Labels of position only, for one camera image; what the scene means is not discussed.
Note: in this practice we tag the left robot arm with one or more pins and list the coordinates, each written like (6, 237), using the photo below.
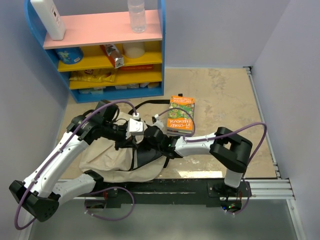
(39, 193)

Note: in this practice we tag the white small boxes row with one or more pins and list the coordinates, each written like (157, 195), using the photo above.
(101, 90)

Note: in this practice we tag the red flat box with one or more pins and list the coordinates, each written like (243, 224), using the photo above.
(137, 67)

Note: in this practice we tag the orange silver snack packet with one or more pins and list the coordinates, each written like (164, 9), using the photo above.
(113, 54)

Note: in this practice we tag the white cylindrical container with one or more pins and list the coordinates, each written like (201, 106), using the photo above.
(133, 50)

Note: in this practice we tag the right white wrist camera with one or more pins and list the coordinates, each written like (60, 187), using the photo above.
(156, 121)

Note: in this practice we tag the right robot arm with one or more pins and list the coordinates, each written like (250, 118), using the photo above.
(229, 148)

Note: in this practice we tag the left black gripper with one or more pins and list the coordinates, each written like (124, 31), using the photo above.
(125, 143)

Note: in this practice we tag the blue shelf unit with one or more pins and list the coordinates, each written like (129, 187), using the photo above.
(89, 31)

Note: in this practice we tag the yellow chips bag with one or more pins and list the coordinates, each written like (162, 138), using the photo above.
(93, 76)

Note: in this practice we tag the orange treehouse book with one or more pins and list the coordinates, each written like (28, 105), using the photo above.
(178, 119)

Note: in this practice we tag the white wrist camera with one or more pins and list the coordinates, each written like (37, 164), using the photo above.
(156, 121)
(135, 128)

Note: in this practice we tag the purple cover book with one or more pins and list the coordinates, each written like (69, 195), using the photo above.
(184, 134)

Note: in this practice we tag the aluminium frame rail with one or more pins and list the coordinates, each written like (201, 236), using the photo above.
(223, 97)

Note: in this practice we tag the beige canvas backpack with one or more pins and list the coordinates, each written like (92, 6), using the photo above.
(129, 160)

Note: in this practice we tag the blue round snack tub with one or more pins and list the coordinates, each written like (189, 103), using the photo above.
(70, 55)

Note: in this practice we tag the white rectangular bottle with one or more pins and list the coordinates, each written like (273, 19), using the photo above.
(50, 18)

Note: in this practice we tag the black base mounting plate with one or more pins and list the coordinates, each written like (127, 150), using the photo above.
(210, 192)

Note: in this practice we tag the clear plastic water bottle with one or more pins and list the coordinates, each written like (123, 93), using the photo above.
(137, 15)

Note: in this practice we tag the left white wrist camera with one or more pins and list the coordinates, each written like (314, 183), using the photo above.
(135, 128)

